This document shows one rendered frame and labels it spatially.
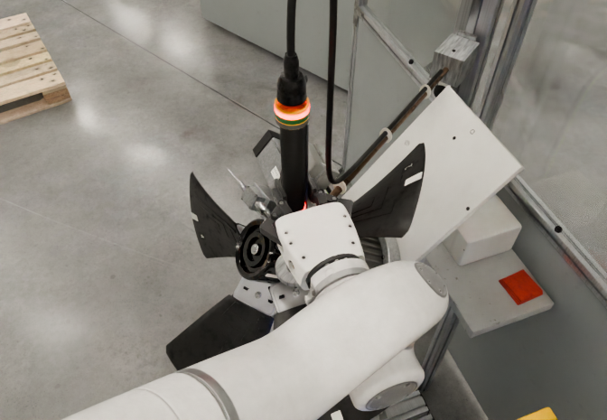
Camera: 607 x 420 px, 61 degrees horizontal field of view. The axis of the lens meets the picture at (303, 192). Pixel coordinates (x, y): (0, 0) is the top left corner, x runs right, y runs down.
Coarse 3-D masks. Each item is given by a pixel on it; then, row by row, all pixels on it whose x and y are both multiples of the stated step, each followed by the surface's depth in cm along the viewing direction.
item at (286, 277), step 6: (282, 258) 90; (276, 264) 90; (282, 264) 90; (276, 270) 89; (282, 270) 89; (282, 276) 88; (288, 276) 88; (282, 282) 88; (288, 282) 87; (294, 282) 87
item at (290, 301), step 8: (272, 288) 97; (280, 288) 97; (288, 288) 97; (272, 296) 95; (288, 296) 95; (296, 296) 95; (280, 304) 94; (288, 304) 94; (296, 304) 94; (280, 312) 93
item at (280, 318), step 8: (304, 304) 94; (288, 312) 92; (296, 312) 93; (280, 320) 92; (344, 400) 82; (336, 408) 81; (344, 408) 81; (352, 408) 81; (384, 408) 79; (328, 416) 81; (344, 416) 80; (352, 416) 80; (360, 416) 80; (368, 416) 79
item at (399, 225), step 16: (416, 160) 85; (400, 176) 85; (368, 192) 92; (384, 192) 84; (400, 192) 81; (416, 192) 77; (352, 208) 89; (368, 208) 84; (384, 208) 80; (400, 208) 78; (368, 224) 80; (384, 224) 77; (400, 224) 75
